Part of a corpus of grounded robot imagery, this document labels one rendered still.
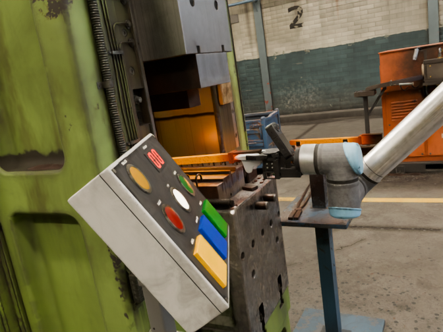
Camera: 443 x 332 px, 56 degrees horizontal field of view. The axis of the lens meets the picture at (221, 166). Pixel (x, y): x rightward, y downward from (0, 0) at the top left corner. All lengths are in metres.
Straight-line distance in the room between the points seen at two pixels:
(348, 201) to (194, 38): 0.62
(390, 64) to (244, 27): 5.24
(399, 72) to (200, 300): 4.13
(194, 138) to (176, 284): 1.05
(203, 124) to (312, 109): 7.46
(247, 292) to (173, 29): 0.79
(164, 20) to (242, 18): 8.25
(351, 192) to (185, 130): 0.74
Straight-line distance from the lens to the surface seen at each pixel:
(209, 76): 1.24
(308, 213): 1.79
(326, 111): 8.93
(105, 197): 0.62
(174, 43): 1.17
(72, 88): 1.04
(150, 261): 0.64
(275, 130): 1.23
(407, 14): 8.66
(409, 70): 4.61
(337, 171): 1.19
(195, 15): 1.23
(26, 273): 1.41
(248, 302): 1.33
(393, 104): 4.64
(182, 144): 1.68
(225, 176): 1.29
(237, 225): 1.23
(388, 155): 1.29
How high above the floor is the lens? 1.31
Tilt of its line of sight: 13 degrees down
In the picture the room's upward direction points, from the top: 9 degrees counter-clockwise
